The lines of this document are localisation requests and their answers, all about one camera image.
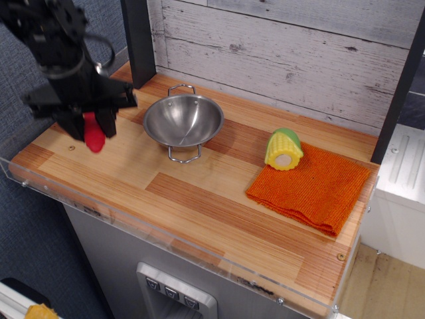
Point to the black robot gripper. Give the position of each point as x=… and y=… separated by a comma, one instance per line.
x=66, y=98

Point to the clear acrylic table guard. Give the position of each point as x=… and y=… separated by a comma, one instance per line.
x=135, y=209

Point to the white plastic side unit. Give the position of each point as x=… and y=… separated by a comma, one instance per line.
x=394, y=221

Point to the small steel two-handled bowl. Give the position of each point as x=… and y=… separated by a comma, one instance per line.
x=183, y=122

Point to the orange folded cloth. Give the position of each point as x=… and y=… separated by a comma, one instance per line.
x=320, y=192

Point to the red handled metal spoon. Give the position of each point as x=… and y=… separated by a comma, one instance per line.
x=94, y=136

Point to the silver dispenser button panel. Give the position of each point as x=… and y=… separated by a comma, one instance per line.
x=169, y=297

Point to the black left vertical post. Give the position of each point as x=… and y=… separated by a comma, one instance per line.
x=139, y=41

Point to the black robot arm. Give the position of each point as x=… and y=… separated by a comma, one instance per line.
x=55, y=33

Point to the yellow object bottom left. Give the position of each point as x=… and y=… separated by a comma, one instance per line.
x=40, y=311

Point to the yellow green toy corn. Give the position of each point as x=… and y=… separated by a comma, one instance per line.
x=283, y=151

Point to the black right vertical post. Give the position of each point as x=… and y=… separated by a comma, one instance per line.
x=406, y=78

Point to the black vertical post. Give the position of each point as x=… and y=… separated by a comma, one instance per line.
x=406, y=78
x=139, y=41

